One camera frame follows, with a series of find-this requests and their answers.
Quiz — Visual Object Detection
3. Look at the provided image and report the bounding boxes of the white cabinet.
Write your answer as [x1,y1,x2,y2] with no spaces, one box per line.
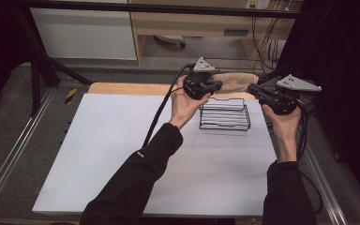
[29,0,138,61]

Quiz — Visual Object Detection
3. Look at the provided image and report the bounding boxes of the black metal frame bar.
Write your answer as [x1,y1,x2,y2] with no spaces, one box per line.
[12,0,312,19]

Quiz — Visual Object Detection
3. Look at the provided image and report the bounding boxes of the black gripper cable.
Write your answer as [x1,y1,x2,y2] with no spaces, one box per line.
[142,63,197,149]
[294,98,324,216]

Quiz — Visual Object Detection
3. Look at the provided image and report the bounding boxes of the white chair base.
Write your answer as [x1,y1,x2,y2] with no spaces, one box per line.
[153,34,188,49]

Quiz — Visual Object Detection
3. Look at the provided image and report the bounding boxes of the white table board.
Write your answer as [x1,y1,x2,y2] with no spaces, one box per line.
[32,93,278,218]

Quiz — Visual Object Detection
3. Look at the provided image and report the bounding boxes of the light wooden desk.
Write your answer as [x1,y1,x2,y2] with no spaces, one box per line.
[127,0,304,68]

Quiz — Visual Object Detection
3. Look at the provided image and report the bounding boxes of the white wall socket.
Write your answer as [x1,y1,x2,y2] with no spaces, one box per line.
[245,0,272,10]

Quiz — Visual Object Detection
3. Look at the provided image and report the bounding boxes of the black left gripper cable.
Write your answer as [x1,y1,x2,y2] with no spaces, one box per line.
[142,63,197,149]

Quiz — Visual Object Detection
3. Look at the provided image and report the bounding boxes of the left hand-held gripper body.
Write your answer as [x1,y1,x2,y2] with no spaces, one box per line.
[182,56,217,101]

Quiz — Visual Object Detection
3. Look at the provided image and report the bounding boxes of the wooden table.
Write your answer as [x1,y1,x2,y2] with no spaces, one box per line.
[87,82,257,101]

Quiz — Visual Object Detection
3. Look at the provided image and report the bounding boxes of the person's right hand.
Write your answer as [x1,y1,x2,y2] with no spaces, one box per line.
[261,98,303,139]

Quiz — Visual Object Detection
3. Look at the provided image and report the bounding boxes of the aluminium floor rail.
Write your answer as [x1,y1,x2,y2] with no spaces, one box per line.
[0,88,58,214]
[299,125,349,225]

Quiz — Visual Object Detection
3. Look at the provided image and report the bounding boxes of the hanging desk cables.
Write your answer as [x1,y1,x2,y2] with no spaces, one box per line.
[250,0,290,71]

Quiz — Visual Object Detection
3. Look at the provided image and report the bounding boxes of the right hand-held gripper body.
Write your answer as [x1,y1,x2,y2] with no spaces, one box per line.
[262,73,323,116]

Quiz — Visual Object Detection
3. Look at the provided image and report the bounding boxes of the yellow black hazard tape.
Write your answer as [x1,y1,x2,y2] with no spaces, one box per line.
[64,87,78,105]

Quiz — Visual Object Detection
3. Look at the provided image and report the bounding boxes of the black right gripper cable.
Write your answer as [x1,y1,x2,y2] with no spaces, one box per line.
[294,98,324,216]

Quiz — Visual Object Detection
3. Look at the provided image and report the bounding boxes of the beige towel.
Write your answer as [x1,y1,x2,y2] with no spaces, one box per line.
[210,71,260,95]

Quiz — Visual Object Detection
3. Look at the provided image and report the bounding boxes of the person's left hand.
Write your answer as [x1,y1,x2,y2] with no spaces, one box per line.
[168,74,213,130]

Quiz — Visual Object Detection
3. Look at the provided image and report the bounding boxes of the black wire rack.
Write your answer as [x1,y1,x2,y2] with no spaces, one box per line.
[198,57,266,132]

